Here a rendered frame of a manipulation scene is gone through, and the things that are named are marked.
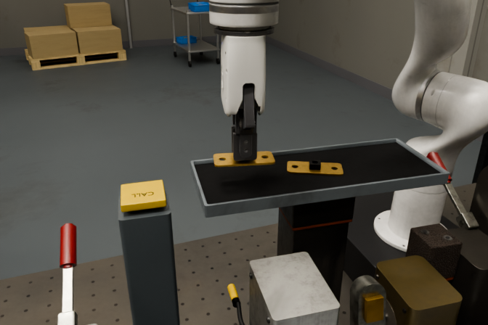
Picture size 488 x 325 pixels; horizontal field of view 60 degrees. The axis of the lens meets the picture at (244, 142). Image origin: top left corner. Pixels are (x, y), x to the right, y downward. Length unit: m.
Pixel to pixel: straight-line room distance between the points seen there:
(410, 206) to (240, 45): 0.73
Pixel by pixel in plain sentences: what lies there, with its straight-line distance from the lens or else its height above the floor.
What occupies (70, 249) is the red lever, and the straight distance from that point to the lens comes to 0.60.
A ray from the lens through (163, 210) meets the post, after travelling 0.60.
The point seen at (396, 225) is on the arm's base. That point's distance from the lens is 1.16.
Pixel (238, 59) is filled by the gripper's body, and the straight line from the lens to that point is 0.50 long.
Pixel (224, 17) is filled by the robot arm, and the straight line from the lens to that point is 0.51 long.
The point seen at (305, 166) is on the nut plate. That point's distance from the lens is 0.67.
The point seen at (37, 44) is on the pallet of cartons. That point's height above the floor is 0.35.
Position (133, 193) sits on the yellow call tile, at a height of 1.16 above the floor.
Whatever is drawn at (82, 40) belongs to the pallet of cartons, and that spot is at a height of 0.34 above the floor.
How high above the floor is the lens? 1.46
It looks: 24 degrees down
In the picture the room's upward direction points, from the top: straight up
